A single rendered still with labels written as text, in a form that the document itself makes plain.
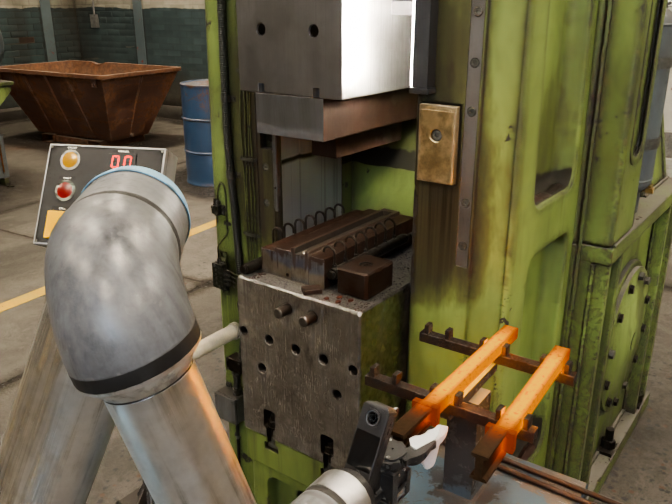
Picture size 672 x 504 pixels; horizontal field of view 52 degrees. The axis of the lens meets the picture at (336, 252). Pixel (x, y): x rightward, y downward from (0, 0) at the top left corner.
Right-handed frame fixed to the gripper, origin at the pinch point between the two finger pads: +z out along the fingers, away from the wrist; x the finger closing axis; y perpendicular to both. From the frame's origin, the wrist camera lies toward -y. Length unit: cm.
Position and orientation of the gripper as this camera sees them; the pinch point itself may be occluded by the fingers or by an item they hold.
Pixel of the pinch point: (419, 416)
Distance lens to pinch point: 114.4
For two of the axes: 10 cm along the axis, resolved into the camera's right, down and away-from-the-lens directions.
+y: 0.0, 9.4, 3.4
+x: 8.1, 2.0, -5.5
